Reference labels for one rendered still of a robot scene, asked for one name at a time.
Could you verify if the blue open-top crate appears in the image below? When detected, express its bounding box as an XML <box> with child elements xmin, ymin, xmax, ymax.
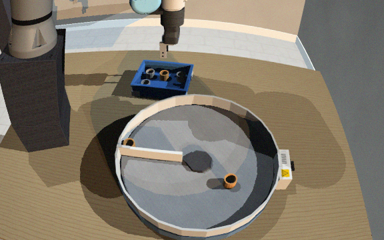
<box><xmin>130</xmin><ymin>60</ymin><xmax>194</xmax><ymax>99</ymax></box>

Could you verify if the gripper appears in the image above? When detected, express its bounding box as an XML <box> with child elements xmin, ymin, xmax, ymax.
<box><xmin>148</xmin><ymin>0</ymin><xmax>187</xmax><ymax>59</ymax></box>

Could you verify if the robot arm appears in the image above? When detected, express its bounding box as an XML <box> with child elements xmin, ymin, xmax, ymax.
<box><xmin>8</xmin><ymin>0</ymin><xmax>161</xmax><ymax>59</ymax></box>

